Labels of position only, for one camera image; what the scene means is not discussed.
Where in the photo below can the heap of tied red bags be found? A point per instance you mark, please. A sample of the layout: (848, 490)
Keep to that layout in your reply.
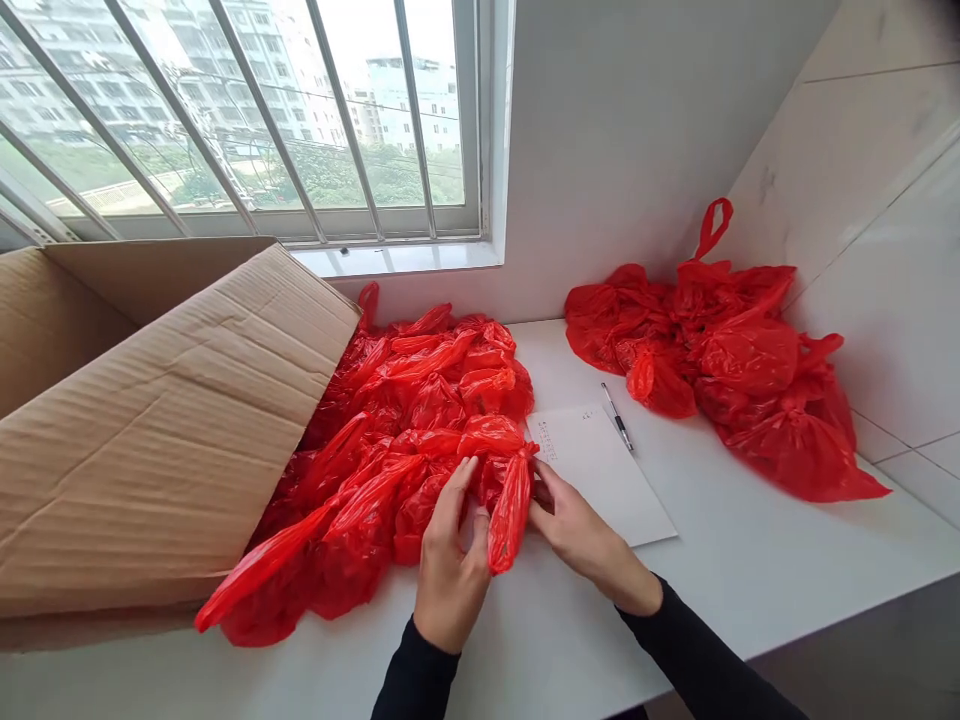
(735, 367)

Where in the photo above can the person's right hand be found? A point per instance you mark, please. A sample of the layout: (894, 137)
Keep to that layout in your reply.
(581, 536)

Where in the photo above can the white paper sheet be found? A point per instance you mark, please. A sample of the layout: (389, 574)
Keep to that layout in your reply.
(604, 480)

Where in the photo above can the person's left hand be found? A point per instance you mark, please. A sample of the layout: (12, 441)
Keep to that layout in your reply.
(450, 570)

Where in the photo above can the knotted red plastic bag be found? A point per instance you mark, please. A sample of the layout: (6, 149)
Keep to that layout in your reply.
(506, 517)

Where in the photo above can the person's right fingers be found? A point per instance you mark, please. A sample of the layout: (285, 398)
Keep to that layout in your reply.
(541, 511)

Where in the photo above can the black and silver pen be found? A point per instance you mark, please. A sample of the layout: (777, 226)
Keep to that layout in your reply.
(617, 418)

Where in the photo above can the person's left thumb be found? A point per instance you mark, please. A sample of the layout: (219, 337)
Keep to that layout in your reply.
(478, 536)

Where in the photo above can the brown cardboard box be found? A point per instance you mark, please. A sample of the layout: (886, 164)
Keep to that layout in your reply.
(150, 420)

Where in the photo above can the person's left index finger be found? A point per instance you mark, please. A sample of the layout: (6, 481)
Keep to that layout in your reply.
(455, 491)

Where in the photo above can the person's right thumb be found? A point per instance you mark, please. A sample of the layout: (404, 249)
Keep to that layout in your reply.
(551, 481)

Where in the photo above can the barred window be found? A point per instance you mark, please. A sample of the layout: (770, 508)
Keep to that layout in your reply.
(247, 112)

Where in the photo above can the pile of red bags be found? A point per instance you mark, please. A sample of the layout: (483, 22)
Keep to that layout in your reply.
(375, 450)

